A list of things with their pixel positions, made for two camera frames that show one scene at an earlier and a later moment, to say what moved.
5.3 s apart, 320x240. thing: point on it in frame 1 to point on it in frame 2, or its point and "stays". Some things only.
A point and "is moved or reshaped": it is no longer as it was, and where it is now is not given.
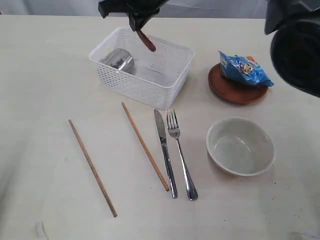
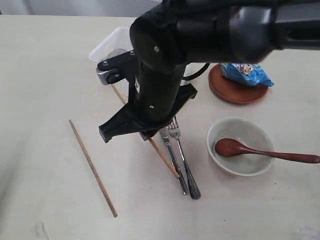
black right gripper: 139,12 to 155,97
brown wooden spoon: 137,26 is moved or reshaped
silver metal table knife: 162,135 to 164,132
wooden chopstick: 92,169 stays
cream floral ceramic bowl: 240,146 stays
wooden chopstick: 146,148 to 150,139
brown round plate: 233,91 stays
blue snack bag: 244,68 stays
